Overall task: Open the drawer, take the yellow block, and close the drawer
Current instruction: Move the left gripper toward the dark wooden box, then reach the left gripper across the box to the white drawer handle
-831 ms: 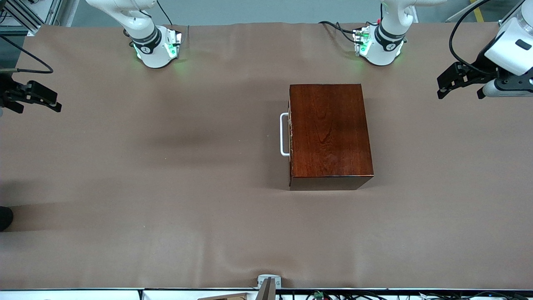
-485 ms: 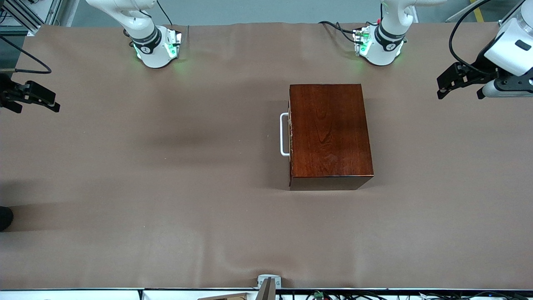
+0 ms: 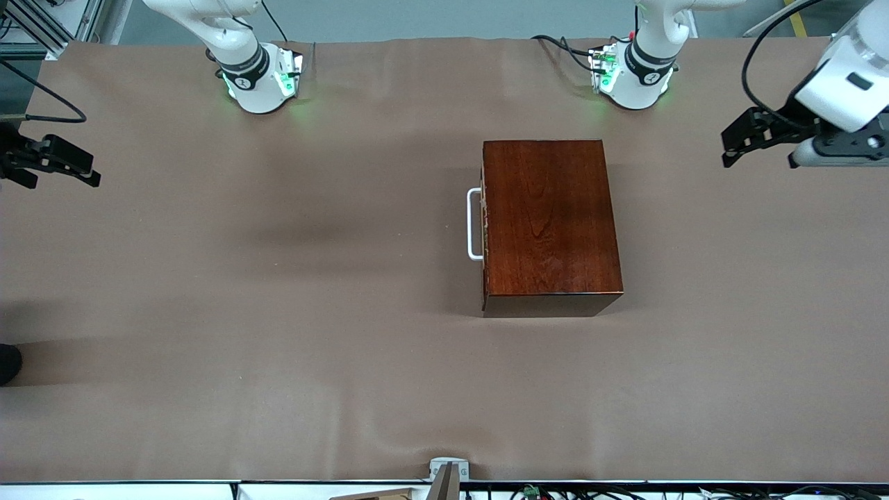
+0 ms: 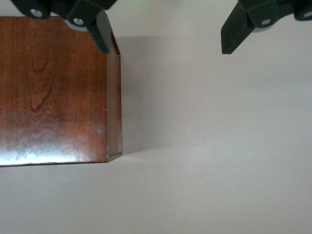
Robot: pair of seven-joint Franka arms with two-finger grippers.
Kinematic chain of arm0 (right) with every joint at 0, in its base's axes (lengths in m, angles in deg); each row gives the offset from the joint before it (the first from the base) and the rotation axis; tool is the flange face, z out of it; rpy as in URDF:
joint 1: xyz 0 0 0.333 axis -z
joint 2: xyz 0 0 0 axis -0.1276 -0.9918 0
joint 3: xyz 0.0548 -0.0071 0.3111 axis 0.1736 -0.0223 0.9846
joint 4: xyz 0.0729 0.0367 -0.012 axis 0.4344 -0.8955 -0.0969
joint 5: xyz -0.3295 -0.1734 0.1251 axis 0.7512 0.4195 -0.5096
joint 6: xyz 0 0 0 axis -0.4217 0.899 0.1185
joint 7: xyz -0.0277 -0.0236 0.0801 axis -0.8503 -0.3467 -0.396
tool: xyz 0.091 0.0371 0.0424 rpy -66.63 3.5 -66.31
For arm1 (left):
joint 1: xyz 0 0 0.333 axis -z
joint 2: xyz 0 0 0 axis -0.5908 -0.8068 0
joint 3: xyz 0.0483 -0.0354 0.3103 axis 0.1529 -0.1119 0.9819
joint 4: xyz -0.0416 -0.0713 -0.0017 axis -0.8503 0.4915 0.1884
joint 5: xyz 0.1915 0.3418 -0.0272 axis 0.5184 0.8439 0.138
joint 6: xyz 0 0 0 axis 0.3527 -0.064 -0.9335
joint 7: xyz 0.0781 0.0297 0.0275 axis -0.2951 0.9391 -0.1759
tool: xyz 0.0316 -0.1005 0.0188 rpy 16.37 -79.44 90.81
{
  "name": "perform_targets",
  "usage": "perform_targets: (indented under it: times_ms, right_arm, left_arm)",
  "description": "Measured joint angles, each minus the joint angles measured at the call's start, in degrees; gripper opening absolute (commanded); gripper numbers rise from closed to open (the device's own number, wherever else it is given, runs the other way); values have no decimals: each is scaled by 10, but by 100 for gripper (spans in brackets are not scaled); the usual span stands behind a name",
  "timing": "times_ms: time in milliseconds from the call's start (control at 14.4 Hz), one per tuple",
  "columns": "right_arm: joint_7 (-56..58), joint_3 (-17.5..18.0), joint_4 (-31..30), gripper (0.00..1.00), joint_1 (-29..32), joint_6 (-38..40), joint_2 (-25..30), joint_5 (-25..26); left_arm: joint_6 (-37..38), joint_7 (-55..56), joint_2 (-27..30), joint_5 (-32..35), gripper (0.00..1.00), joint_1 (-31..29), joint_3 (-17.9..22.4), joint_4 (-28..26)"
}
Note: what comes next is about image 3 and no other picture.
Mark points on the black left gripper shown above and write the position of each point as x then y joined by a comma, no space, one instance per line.
787,121

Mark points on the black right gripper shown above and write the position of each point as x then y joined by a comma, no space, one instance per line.
10,153

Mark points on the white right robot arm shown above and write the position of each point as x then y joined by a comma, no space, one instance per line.
253,76

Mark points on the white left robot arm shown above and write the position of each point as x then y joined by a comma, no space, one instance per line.
649,73

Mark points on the grey metal bar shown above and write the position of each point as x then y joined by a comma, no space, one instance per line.
764,23

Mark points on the black round object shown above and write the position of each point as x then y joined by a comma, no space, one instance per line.
8,364

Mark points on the dark brown wooden cabinet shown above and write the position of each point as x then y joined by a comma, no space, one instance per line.
549,222

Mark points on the brown table cloth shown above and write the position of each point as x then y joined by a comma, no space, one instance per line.
278,347

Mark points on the green terminal connector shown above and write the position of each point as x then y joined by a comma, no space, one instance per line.
532,492

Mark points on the light wooden board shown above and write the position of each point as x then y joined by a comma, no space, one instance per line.
375,495

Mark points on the aluminium profile post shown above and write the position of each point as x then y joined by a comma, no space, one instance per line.
836,35

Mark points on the aluminium frame structure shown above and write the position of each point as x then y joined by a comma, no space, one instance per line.
94,14

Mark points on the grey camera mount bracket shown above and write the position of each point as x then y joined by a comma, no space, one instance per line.
448,479

